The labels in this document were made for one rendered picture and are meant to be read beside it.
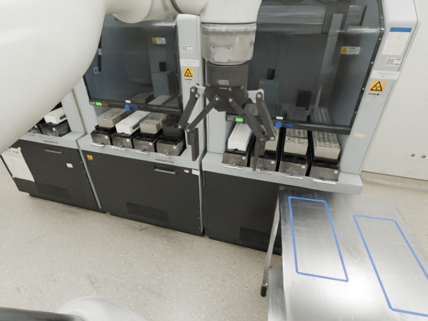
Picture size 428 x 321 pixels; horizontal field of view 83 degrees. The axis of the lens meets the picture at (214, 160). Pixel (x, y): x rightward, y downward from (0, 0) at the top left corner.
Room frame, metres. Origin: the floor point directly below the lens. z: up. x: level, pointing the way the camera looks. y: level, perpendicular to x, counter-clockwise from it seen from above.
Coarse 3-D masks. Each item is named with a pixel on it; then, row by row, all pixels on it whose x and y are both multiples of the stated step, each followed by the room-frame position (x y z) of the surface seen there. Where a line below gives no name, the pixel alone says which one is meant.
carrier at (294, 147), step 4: (288, 144) 1.11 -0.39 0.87; (292, 144) 1.11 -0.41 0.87; (296, 144) 1.10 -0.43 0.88; (300, 144) 1.09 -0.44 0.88; (304, 144) 1.10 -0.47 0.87; (284, 148) 1.12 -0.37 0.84; (288, 148) 1.11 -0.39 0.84; (292, 148) 1.10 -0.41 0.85; (296, 148) 1.10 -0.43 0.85; (300, 148) 1.09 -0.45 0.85; (304, 148) 1.09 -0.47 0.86; (292, 152) 1.10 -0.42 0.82; (296, 152) 1.10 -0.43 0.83; (300, 152) 1.09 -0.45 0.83; (304, 152) 1.09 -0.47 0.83
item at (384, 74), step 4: (372, 72) 1.05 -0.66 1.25; (376, 72) 1.04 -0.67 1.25; (380, 72) 1.04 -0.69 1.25; (384, 72) 1.03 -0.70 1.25; (388, 72) 1.03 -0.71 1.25; (392, 72) 1.03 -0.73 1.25; (396, 72) 1.02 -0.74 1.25; (372, 76) 1.04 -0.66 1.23; (376, 76) 1.04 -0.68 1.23; (380, 76) 1.04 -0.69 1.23; (384, 76) 1.03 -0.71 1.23; (388, 76) 1.03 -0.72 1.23; (392, 76) 1.02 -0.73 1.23; (396, 76) 1.02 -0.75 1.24
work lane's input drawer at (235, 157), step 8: (248, 144) 1.21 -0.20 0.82; (224, 152) 1.14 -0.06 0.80; (232, 152) 1.12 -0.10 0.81; (240, 152) 1.12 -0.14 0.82; (248, 152) 1.14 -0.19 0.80; (224, 160) 1.13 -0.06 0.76; (232, 160) 1.12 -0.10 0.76; (240, 160) 1.10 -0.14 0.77; (232, 168) 1.07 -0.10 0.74; (240, 168) 1.06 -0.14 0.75
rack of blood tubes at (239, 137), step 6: (240, 126) 1.34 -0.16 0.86; (246, 126) 1.35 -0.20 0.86; (234, 132) 1.26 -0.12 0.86; (240, 132) 1.26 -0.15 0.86; (246, 132) 1.26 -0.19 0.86; (234, 138) 1.20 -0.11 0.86; (240, 138) 1.19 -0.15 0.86; (246, 138) 1.19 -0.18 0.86; (228, 144) 1.16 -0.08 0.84; (234, 144) 1.15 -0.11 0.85; (240, 144) 1.14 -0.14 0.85; (246, 144) 1.19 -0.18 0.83
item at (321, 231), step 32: (288, 192) 0.78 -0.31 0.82; (320, 192) 0.78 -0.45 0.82; (288, 224) 0.61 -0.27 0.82; (320, 224) 0.61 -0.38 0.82; (352, 224) 0.61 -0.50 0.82; (384, 224) 0.61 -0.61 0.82; (288, 256) 0.48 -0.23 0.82; (320, 256) 0.48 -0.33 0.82; (352, 256) 0.48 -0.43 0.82; (384, 256) 0.48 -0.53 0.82; (416, 256) 0.48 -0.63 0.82; (288, 288) 0.38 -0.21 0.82; (320, 288) 0.38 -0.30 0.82; (352, 288) 0.38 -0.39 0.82; (384, 288) 0.38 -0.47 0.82; (416, 288) 0.38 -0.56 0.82; (288, 320) 0.29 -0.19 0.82; (320, 320) 0.29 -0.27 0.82; (352, 320) 0.29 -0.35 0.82; (384, 320) 0.29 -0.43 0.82; (416, 320) 0.29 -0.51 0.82
